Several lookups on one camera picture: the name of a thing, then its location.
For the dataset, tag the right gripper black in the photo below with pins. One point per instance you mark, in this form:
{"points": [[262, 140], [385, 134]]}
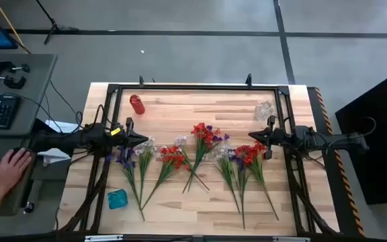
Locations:
{"points": [[281, 136]]}

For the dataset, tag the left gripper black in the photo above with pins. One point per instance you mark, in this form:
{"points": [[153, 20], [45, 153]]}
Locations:
{"points": [[123, 138]]}

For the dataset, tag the white artificial flower stem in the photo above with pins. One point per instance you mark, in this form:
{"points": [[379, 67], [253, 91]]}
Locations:
{"points": [[143, 161], [227, 168], [180, 141]]}

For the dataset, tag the clear crystal glass vase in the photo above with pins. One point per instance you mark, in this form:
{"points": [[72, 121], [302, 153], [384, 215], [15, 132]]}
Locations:
{"points": [[264, 111]]}

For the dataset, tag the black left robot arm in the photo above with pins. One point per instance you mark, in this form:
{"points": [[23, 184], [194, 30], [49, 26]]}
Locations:
{"points": [[69, 141]]}

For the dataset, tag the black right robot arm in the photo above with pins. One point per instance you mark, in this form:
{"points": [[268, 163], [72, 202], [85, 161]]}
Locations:
{"points": [[331, 141]]}

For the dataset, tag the red glass bottle vase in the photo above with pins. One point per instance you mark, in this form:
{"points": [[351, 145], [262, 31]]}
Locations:
{"points": [[137, 105]]}

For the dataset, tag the teal glass vase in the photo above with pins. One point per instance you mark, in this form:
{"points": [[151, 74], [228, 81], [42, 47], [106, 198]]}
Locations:
{"points": [[117, 199]]}

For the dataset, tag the yellow tape tag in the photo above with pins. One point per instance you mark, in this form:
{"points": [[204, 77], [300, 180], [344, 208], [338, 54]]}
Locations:
{"points": [[115, 131]]}

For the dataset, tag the white paper sheet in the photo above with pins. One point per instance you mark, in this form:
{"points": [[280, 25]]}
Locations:
{"points": [[62, 127], [54, 156]]}

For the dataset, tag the grey computer desk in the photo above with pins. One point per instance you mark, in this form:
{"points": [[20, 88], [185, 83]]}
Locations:
{"points": [[42, 65]]}

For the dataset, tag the black cabinet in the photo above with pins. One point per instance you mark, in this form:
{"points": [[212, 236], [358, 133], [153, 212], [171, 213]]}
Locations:
{"points": [[381, 151]]}

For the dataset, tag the black knob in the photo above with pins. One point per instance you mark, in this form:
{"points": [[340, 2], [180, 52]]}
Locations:
{"points": [[29, 207]]}

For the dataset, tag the person's hand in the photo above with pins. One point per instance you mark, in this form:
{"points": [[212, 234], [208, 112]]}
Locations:
{"points": [[10, 171]]}

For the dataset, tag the black C-clamp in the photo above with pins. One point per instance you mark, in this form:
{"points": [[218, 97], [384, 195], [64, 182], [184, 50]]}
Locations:
{"points": [[13, 82], [3, 65]]}

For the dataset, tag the black tripod stand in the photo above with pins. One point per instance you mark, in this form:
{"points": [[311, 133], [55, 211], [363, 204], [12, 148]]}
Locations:
{"points": [[55, 26]]}

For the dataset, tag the black frame clamp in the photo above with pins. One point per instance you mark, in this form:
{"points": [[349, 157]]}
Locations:
{"points": [[141, 81], [249, 80]]}

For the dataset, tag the silver metal bracket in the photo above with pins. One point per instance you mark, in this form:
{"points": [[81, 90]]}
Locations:
{"points": [[291, 239], [103, 238]]}

